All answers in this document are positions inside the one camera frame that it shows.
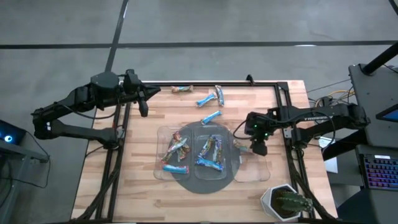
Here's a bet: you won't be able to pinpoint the blue brown chewy granola bar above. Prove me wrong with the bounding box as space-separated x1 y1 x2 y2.
213 136 223 164
198 135 216 159
195 157 224 172

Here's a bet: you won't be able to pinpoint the black computer tower blue lights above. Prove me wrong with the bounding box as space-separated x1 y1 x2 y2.
0 119 27 146

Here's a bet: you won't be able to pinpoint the white paper sheet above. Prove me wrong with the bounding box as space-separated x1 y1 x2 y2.
317 136 340 174

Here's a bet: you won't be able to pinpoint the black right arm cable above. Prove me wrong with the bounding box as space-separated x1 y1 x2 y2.
232 119 250 141

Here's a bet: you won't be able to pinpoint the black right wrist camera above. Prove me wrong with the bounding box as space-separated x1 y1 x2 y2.
250 139 269 157

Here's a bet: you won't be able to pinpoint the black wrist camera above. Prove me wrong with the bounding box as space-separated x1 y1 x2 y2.
138 98 149 118
250 139 269 157

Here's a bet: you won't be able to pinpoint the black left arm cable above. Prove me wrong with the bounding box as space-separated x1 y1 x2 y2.
58 104 118 121

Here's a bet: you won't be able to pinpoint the blue lit screen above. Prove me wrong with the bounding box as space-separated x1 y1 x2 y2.
375 104 398 123

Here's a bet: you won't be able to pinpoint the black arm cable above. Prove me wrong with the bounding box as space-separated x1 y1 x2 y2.
58 104 118 121
232 119 250 141

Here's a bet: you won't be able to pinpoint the dark grey keyboard desk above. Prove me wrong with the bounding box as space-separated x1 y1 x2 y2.
337 144 398 224

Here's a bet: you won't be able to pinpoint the black floor cable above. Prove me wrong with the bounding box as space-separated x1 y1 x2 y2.
0 129 52 190

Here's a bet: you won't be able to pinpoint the backlit computer keyboard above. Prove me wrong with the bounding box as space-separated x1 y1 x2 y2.
361 154 398 191

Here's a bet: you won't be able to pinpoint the snack bars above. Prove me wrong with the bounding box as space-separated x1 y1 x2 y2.
160 138 189 165

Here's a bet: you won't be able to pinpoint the orange brown granola bar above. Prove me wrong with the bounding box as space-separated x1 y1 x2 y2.
233 139 251 153

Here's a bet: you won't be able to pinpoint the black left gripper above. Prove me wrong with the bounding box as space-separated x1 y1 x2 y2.
123 68 162 104

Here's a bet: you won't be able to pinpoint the brown oat granola bar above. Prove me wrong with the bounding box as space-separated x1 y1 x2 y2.
170 85 194 93

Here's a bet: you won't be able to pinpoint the round grey woven placemat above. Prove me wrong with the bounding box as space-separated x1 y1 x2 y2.
166 121 242 195

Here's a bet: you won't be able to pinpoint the black round pole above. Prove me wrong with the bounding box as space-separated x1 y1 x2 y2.
361 40 398 76

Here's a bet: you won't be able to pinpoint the cactus in white pot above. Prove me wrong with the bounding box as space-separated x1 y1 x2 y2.
260 183 302 222

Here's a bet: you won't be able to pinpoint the grey equipment cabinet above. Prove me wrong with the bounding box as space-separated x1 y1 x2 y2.
348 63 398 149

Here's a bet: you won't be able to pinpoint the yellow floor cable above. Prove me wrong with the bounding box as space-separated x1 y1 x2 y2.
317 90 355 105

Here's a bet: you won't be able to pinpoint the blue white granola bar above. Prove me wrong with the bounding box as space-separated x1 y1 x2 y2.
215 85 225 107

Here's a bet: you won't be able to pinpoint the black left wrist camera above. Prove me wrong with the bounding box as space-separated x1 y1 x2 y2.
138 98 149 118

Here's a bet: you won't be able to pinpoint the green cactus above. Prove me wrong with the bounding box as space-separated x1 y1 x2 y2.
275 190 313 215

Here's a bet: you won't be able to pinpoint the black slanted pole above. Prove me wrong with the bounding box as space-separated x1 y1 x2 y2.
321 128 368 162

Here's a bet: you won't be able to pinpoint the grey metal side desk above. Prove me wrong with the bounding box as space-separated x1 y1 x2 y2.
0 139 50 224

